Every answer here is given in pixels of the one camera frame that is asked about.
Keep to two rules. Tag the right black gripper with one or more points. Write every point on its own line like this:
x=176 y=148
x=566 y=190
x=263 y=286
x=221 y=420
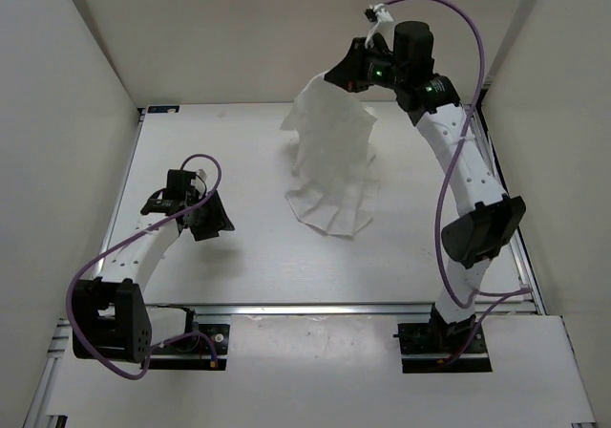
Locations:
x=347 y=73

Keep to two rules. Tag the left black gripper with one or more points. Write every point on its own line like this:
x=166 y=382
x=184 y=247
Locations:
x=219 y=220

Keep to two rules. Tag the white pleated skirt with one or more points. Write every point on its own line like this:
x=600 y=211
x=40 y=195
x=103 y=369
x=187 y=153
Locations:
x=334 y=186

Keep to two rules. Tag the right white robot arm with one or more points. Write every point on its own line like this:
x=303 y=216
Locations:
x=487 y=216

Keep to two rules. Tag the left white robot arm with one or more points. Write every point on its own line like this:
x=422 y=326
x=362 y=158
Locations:
x=110 y=319

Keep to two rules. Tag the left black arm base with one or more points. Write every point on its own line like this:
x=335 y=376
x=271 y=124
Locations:
x=186 y=341

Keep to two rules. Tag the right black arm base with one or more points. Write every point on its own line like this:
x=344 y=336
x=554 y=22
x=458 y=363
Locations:
x=423 y=353

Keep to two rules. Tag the left blue corner sticker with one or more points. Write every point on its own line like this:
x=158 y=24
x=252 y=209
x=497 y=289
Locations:
x=163 y=109

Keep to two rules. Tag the white foam front board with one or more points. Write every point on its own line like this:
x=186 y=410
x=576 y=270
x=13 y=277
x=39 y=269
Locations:
x=338 y=371

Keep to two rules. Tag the aluminium table edge rail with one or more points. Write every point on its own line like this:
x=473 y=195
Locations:
x=302 y=309

